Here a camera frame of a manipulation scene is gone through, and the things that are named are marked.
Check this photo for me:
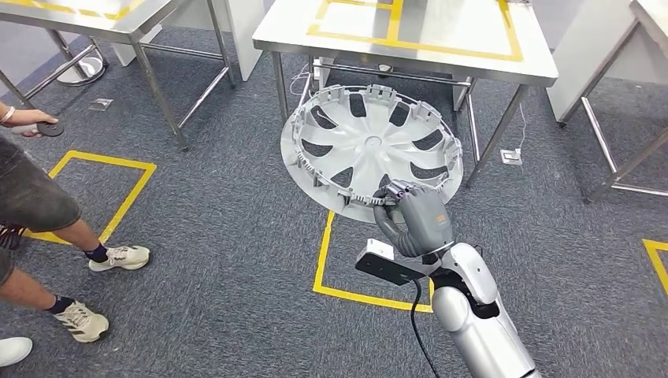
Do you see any person's hand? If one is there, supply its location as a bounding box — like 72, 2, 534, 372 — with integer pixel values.
2, 106, 60, 139

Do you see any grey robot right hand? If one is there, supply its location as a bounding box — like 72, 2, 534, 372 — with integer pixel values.
372, 179, 457, 260

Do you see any black round disc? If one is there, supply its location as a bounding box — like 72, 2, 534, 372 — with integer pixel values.
36, 120, 65, 139

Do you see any silver wheel hubcap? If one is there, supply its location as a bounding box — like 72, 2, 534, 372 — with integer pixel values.
280, 83, 465, 224

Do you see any steel workbench table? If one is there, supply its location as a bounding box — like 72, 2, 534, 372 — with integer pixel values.
251, 0, 560, 190

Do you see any round metal stand base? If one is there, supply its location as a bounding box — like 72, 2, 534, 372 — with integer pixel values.
54, 54, 109, 87

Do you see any yellow floor tape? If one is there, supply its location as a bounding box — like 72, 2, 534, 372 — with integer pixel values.
642, 238, 668, 298
312, 209, 436, 314
23, 150, 158, 246

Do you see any yellow table tape outline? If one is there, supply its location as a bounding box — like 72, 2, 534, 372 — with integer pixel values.
306, 0, 525, 63
0, 0, 148, 22

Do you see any white cabinet panel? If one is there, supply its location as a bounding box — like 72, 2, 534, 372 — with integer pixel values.
545, 20, 668, 124
161, 0, 265, 83

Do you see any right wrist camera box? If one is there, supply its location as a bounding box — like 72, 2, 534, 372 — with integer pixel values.
354, 238, 435, 287

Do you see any black camera cable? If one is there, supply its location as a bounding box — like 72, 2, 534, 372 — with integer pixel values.
408, 279, 443, 378

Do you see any white socket cable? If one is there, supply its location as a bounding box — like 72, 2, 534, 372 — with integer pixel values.
514, 102, 529, 152

